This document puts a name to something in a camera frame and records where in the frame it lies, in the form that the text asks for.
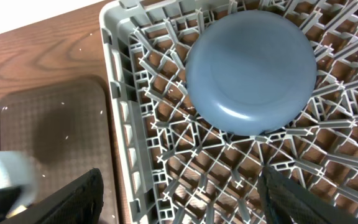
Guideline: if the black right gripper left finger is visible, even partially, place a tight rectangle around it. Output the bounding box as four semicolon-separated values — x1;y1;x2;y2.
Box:
3;168;104;224

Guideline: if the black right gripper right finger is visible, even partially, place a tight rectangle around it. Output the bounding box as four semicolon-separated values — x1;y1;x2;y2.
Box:
257;166;358;224

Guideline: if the light blue bowl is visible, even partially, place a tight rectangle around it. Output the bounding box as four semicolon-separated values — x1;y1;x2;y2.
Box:
0;151;39;211

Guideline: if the dark blue plate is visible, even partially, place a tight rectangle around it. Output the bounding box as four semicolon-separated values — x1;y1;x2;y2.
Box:
185;10;317;136

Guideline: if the grey dishwasher rack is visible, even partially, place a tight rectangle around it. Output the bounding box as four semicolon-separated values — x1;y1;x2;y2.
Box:
99;0;358;223

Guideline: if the dark brown serving tray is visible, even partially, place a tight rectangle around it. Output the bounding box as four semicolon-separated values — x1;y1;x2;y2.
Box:
0;78;119;223

